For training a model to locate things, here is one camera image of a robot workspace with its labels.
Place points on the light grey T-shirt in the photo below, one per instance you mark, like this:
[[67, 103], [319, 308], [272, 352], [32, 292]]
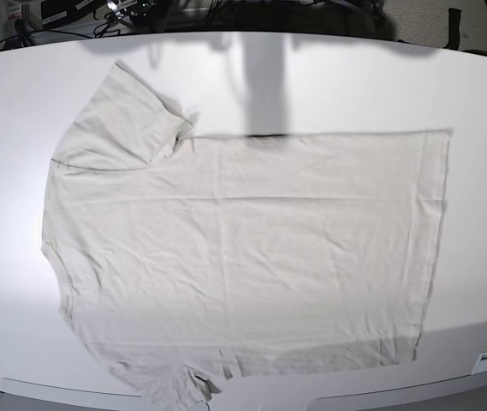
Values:
[[183, 261]]

